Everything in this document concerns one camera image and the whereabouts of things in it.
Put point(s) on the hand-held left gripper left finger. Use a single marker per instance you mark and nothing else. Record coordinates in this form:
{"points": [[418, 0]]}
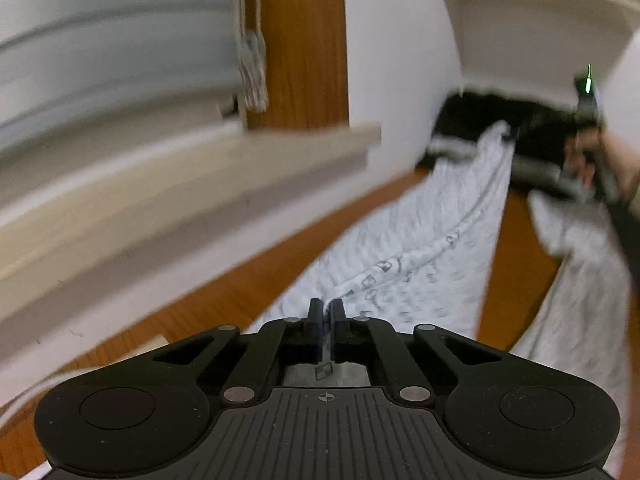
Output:
{"points": [[317, 332]]}

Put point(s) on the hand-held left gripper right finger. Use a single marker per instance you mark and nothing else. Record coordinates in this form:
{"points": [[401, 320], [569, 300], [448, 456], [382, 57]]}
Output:
{"points": [[340, 332]]}

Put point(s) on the white patterned garment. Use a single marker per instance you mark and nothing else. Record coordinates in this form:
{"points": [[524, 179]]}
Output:
{"points": [[425, 250]]}

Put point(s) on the person's right hand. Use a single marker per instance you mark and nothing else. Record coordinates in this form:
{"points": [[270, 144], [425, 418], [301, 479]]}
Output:
{"points": [[622, 160]]}

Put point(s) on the black fleece garment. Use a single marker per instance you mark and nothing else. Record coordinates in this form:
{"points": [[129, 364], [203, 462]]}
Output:
{"points": [[500, 107]]}

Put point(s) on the white shelf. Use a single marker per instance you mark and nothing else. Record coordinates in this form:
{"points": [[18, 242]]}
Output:
{"points": [[525, 25]]}

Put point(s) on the beige window sill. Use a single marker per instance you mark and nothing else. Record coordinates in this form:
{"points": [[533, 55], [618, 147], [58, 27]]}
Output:
{"points": [[150, 200]]}

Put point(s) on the grey window blind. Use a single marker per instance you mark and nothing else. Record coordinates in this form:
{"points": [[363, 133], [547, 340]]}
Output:
{"points": [[100, 60]]}

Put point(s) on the wooden window frame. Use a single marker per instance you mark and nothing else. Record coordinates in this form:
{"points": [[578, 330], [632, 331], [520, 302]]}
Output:
{"points": [[300, 35]]}

